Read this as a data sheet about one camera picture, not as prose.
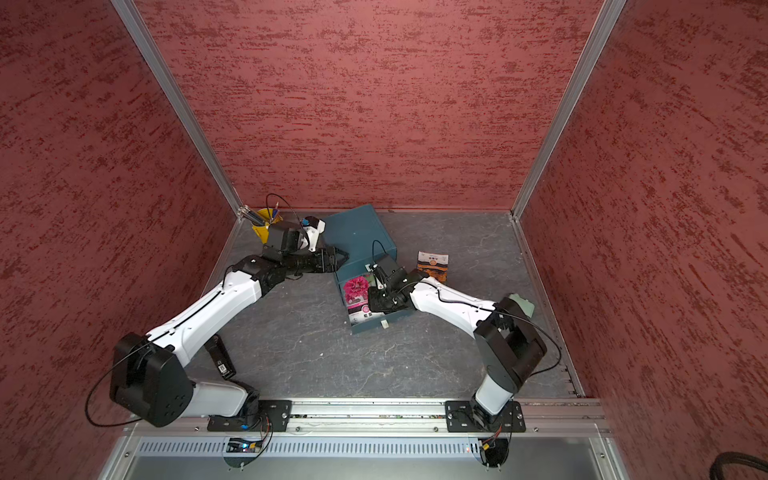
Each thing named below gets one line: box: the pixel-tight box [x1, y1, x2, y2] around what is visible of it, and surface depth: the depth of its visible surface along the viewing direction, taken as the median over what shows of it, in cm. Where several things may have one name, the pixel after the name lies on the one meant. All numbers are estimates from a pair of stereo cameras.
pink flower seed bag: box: [343, 275, 385, 324], surface depth 87 cm
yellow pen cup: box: [252, 208, 283, 244], surface depth 105 cm
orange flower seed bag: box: [417, 251, 449, 283], surface depth 108 cm
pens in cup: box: [237, 202, 280, 225], surface depth 102 cm
